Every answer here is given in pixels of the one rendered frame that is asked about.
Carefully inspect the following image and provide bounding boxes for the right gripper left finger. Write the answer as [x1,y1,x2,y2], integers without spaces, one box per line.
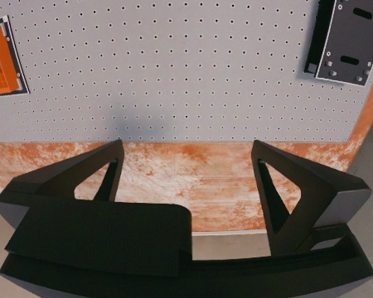
[4,139,125,201]

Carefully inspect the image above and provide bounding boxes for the black rectangular plate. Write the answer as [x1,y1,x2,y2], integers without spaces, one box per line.
[304,0,373,87]

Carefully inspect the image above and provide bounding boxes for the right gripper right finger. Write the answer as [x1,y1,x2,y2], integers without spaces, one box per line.
[250,139,372,256]

